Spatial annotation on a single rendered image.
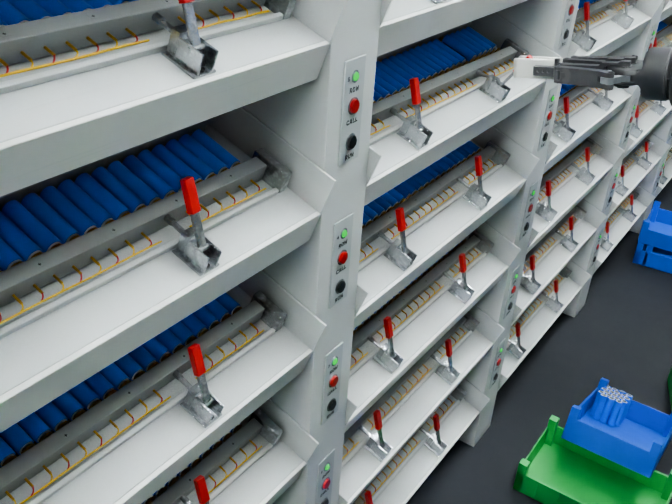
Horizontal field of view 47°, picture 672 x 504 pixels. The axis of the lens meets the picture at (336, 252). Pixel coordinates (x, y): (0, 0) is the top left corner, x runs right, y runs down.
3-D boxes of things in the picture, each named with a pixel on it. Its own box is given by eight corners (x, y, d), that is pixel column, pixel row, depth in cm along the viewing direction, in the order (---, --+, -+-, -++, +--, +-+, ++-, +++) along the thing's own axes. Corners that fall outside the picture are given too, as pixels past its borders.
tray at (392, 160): (534, 100, 143) (561, 56, 137) (352, 213, 99) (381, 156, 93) (448, 42, 149) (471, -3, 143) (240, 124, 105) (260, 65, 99)
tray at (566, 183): (604, 177, 214) (633, 137, 205) (517, 263, 170) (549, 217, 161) (544, 135, 220) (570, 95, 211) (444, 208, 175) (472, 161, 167)
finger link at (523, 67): (557, 79, 120) (556, 80, 120) (514, 76, 124) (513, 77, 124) (558, 59, 119) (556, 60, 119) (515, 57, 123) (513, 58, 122)
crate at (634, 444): (591, 404, 202) (601, 376, 200) (671, 438, 192) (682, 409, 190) (560, 437, 176) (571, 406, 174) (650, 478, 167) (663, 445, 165)
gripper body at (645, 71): (664, 107, 109) (598, 102, 114) (678, 93, 116) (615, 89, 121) (669, 54, 106) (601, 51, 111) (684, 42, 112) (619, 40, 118)
